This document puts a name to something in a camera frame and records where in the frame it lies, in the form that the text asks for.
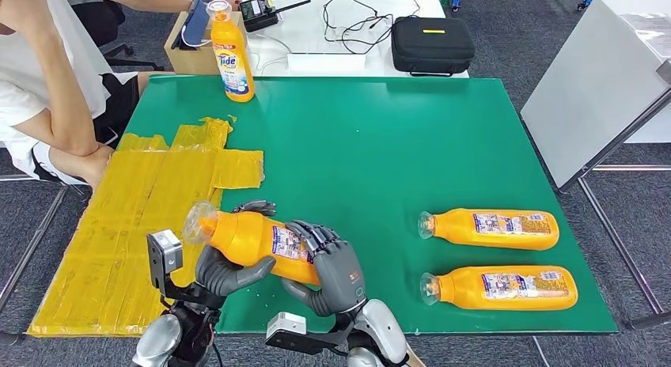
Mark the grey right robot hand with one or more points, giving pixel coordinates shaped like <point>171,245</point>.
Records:
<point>341,281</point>

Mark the person's left hand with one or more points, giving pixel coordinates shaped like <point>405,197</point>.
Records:
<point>237,1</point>

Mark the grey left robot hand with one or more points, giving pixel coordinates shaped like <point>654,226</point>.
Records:
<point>220,278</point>

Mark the orange Tide detergent bottle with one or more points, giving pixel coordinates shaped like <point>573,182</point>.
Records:
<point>233,66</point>
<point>493,230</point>
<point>498,289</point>
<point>246,239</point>

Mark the person's right forearm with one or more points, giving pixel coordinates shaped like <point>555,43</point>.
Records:
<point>68,102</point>

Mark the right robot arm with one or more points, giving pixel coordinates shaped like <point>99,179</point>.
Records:
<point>382,328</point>

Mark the black radio controller with antennas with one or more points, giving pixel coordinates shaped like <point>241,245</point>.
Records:
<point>259,16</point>

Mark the blue tablet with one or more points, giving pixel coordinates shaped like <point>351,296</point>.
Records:
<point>195,24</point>

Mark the white desk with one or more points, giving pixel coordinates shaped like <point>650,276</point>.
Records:
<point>304,34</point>

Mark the brown cardboard box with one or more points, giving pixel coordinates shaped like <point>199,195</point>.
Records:
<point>183,58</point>

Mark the yellow taped cardboard sheet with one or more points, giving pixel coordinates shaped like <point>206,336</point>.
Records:
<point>105,239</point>

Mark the green topped work table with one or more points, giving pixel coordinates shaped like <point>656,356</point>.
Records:
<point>367,144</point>

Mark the black office chair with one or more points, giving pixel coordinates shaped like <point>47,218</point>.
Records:
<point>97,19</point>

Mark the black carrying case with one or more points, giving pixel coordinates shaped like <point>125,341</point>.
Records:
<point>432,47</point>

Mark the person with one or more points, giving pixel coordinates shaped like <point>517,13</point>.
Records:
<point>31,92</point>

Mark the white tilted panel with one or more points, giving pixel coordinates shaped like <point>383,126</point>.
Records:
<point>592,92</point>

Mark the white side table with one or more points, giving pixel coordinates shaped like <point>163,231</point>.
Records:
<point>637,5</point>

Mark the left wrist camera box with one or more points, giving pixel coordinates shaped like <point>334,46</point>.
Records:
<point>165,254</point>

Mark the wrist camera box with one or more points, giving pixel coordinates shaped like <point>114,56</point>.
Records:
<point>285,322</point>
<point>165,254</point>

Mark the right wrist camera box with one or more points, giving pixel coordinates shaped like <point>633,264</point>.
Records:
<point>285,322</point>

